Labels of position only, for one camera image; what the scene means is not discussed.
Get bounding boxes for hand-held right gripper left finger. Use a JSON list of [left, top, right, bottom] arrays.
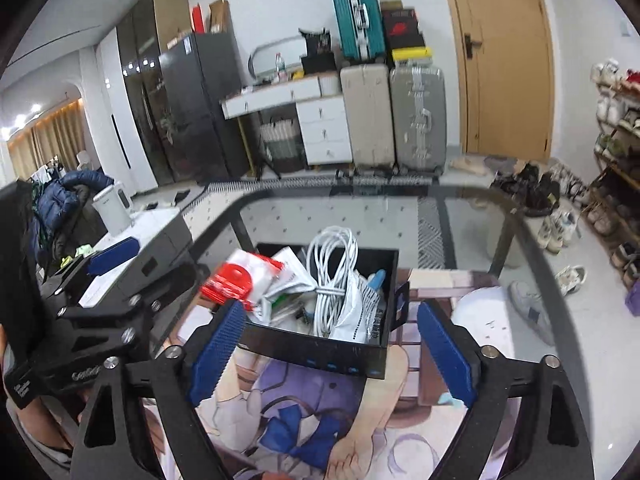
[[70, 300, 251, 480]]

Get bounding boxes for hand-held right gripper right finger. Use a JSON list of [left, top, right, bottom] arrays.
[[416, 301, 596, 480]]

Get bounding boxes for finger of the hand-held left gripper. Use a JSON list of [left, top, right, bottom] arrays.
[[56, 260, 213, 358], [44, 236, 142, 306]]

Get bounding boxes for red and white packet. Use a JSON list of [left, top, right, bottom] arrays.
[[201, 248, 287, 312]]

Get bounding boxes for black storage box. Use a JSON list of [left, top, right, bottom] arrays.
[[239, 242, 412, 381]]

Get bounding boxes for white printed plastic packet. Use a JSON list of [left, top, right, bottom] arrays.
[[330, 270, 389, 344]]

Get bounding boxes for white and green packet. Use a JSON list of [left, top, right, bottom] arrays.
[[257, 247, 322, 322]]

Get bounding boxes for white cable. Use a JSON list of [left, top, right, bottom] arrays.
[[304, 226, 362, 339]]

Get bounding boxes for person's left hand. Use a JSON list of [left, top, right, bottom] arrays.
[[9, 389, 95, 448]]

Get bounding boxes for green and white cloth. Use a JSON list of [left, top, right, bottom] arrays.
[[59, 244, 94, 266]]

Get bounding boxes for white topped side table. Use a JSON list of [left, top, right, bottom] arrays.
[[80, 207, 196, 311]]

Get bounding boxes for white electric kettle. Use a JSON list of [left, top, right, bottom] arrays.
[[92, 183, 134, 234]]

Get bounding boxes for blue puffer jacket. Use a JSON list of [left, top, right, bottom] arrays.
[[32, 170, 116, 247]]

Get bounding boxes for printed desk mat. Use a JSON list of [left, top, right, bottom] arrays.
[[145, 267, 517, 480]]

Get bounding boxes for black white striped rug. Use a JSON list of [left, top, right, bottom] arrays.
[[417, 195, 454, 269]]

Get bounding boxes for beige curtain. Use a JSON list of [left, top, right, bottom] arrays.
[[7, 99, 91, 181]]

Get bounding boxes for dark grey refrigerator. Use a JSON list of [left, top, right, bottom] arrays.
[[158, 32, 251, 184]]

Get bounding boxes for black tripod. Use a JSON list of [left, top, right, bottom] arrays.
[[247, 152, 282, 182]]

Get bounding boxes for dark glass wardrobe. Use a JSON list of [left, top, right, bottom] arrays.
[[115, 0, 191, 192]]

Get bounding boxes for row of shoes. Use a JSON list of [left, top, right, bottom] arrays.
[[449, 155, 592, 342]]

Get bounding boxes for black framed glass table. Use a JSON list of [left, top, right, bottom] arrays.
[[165, 180, 640, 480]]

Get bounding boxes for grey suitcase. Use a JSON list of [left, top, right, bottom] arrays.
[[388, 62, 448, 176]]

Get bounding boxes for white desk with drawers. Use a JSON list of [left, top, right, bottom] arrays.
[[221, 73, 354, 166]]

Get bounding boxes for beige suitcase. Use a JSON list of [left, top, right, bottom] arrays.
[[339, 62, 396, 169]]

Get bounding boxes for wooden shoe rack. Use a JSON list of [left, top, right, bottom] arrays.
[[589, 60, 640, 292]]

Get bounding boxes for brown cardboard box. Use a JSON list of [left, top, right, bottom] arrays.
[[208, 0, 234, 35]]

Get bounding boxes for black bag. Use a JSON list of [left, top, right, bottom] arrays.
[[298, 27, 341, 75]]

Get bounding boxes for wooden door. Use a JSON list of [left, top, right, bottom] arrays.
[[439, 0, 557, 164]]

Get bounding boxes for yellow and black box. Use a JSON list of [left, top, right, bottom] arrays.
[[392, 47, 434, 64]]

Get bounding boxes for red and black shoe box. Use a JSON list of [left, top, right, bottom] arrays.
[[382, 7, 419, 37]]

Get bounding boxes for teal suitcase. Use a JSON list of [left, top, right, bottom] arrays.
[[330, 0, 389, 66]]

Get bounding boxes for chrome arched frame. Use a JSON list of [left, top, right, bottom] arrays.
[[248, 35, 311, 81]]

